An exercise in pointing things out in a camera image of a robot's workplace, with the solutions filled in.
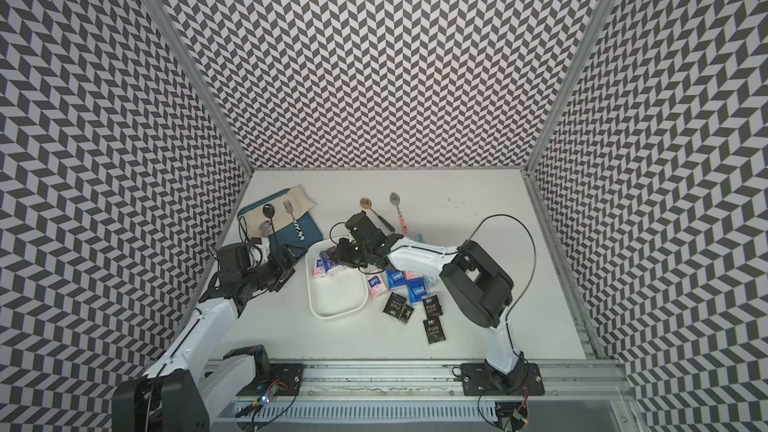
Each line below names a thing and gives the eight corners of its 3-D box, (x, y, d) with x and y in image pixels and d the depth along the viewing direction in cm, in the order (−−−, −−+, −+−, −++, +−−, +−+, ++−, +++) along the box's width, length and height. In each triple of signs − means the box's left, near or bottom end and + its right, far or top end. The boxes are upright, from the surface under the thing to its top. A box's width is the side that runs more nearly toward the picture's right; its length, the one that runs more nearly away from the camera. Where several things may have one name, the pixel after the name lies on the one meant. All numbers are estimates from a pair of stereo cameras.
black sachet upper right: (427, 319, 83) (427, 316, 81) (421, 301, 86) (422, 298, 84) (441, 315, 84) (443, 312, 82) (435, 298, 87) (436, 294, 85)
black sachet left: (384, 312, 85) (383, 308, 82) (392, 295, 88) (391, 291, 85) (398, 318, 83) (398, 315, 81) (405, 301, 87) (405, 297, 84)
